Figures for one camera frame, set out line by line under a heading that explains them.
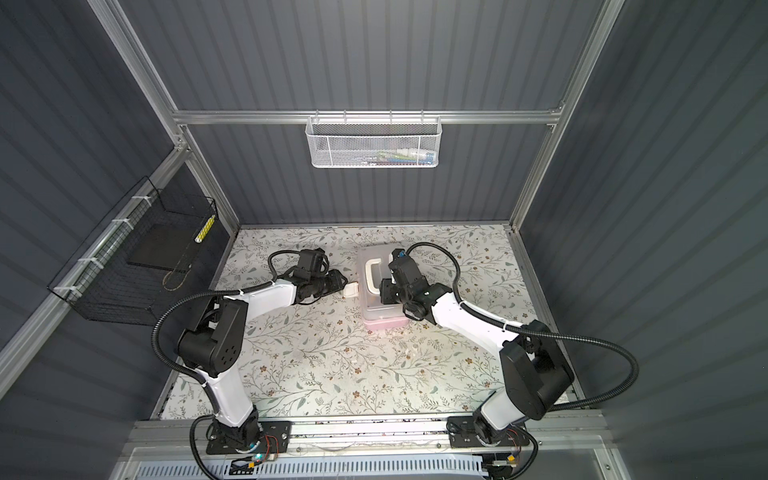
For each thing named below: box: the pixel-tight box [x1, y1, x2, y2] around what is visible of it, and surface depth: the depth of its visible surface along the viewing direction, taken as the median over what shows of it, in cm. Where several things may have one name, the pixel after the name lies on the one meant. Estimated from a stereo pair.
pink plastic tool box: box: [344, 243, 409, 330], surface depth 91 cm
